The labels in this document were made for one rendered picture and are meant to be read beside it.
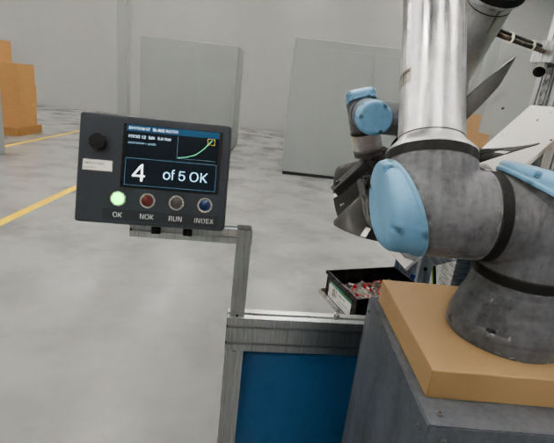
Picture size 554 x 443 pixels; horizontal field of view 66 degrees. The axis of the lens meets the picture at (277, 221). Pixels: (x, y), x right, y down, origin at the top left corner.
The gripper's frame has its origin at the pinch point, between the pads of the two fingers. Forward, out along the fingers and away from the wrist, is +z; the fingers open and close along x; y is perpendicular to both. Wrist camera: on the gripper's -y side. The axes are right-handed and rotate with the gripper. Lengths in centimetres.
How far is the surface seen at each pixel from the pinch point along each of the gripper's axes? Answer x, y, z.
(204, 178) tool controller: -32, -36, -28
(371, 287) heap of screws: -7.5, -3.4, 15.3
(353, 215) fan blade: 6.3, -2.7, -0.8
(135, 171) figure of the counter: -32, -48, -32
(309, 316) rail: -26.2, -22.4, 8.1
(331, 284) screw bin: -8.6, -13.9, 11.1
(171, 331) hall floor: 98, -91, 77
